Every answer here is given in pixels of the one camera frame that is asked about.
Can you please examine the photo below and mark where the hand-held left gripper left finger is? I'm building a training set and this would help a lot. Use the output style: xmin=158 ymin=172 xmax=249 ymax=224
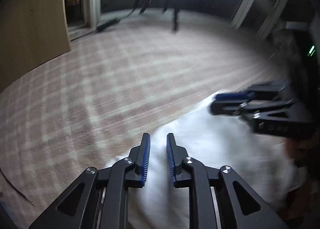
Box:
xmin=28 ymin=132 xmax=151 ymax=229

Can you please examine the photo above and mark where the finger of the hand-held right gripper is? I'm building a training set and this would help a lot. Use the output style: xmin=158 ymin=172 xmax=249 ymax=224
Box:
xmin=210 ymin=100 xmax=298 ymax=120
xmin=215 ymin=80 xmax=292 ymax=102

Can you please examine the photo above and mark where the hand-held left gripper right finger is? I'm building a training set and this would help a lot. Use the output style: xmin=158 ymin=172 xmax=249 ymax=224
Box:
xmin=166 ymin=133 xmax=289 ymax=229

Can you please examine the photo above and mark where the white garment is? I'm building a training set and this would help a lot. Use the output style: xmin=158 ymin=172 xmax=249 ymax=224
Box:
xmin=104 ymin=92 xmax=308 ymax=229

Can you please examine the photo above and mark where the person's right hand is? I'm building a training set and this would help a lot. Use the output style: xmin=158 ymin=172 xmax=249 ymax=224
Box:
xmin=286 ymin=136 xmax=320 ymax=167

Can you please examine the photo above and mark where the black tripod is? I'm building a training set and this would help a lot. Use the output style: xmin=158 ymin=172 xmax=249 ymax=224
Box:
xmin=132 ymin=0 xmax=183 ymax=34

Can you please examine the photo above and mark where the light wooden panel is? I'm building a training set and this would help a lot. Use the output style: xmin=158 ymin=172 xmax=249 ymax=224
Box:
xmin=0 ymin=0 xmax=72 ymax=89

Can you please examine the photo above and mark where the black drawstring cord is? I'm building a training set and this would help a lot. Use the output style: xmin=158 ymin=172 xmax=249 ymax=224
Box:
xmin=0 ymin=168 xmax=35 ymax=206

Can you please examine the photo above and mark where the black inline cable controller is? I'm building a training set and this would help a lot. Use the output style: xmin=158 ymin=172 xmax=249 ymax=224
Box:
xmin=96 ymin=18 xmax=120 ymax=32

